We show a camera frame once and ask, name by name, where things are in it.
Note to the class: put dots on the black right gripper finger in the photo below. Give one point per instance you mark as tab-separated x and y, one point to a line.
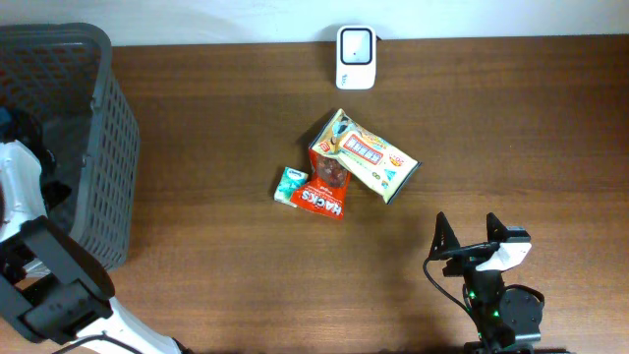
444	242
496	230

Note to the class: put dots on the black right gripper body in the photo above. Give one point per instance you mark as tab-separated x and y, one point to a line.
466	259

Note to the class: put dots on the white barcode scanner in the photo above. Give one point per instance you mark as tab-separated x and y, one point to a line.
355	57

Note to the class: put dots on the teal tissue pack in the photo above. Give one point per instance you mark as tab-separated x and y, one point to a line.
291	180

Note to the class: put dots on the yellow snack bag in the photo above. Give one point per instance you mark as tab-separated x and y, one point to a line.
378	164

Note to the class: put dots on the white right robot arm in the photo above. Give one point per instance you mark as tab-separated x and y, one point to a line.
507	317

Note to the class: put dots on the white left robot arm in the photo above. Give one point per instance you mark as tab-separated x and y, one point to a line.
51	288

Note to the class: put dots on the red Hacks candy bag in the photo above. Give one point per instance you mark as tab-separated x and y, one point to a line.
325	192

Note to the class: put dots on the grey plastic basket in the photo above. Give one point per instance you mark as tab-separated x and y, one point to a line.
59	95

